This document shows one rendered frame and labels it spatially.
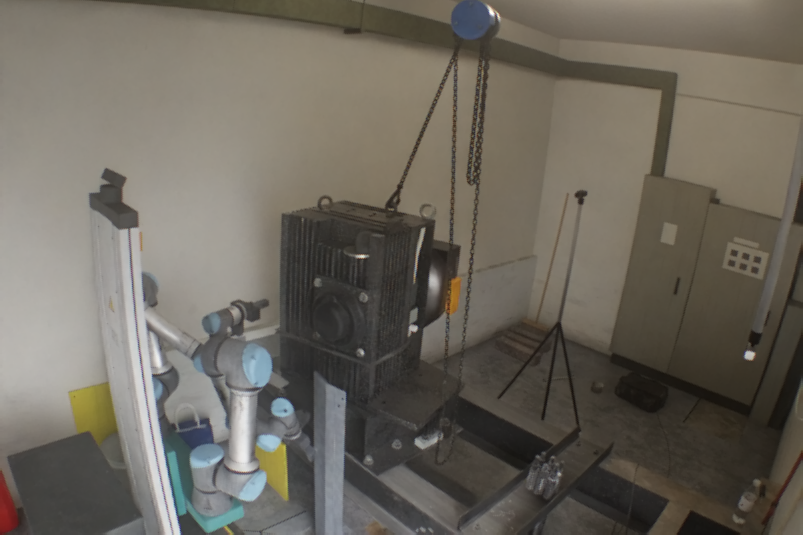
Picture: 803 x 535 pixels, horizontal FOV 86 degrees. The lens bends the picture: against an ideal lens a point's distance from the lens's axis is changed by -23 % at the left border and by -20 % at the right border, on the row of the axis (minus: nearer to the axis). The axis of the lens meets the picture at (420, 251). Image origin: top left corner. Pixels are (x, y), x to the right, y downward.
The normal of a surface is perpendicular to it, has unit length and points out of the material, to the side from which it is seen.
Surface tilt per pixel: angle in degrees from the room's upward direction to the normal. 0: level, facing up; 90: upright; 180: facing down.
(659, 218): 90
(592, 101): 90
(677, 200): 90
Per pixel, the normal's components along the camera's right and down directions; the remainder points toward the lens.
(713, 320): -0.69, 0.14
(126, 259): 0.75, 0.26
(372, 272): -0.49, 0.20
